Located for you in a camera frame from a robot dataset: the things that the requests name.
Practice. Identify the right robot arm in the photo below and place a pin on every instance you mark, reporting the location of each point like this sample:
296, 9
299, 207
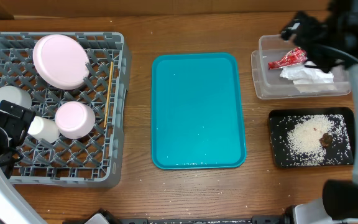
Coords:
339, 202

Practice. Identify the red snack wrapper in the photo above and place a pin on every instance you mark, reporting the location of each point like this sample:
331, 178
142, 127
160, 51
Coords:
293, 57

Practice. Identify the teal plastic tray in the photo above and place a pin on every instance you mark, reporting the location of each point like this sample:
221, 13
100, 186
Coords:
196, 112

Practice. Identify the clear plastic bin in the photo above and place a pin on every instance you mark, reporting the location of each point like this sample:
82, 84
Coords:
270, 85

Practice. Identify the pink small bowl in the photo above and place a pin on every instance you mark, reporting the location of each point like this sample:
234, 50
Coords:
74, 120

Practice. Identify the grey dishwasher rack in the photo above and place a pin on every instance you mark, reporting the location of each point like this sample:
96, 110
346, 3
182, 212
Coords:
94, 160

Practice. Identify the white napkin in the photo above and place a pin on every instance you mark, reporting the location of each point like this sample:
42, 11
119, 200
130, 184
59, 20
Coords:
308, 80

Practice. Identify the black waste tray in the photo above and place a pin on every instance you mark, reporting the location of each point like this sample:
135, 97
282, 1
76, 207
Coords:
340, 153

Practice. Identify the grey small bowl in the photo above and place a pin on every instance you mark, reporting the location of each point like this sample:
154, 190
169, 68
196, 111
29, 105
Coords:
16, 95

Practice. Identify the white rice pile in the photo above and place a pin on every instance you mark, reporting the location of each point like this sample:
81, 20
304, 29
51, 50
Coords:
304, 139

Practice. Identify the white round plate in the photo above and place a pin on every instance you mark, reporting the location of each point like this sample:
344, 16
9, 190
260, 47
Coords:
61, 61

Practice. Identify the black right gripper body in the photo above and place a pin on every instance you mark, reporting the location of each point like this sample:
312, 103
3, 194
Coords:
319, 43

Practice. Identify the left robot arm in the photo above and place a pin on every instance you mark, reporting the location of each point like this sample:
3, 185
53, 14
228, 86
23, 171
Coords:
13, 207

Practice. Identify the white cup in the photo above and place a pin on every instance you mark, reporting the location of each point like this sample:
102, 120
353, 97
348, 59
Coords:
42, 128

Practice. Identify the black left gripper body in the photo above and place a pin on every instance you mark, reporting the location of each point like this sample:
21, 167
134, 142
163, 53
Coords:
9, 133

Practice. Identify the brown food scrap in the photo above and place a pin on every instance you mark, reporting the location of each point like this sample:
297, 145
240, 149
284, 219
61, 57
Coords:
326, 140

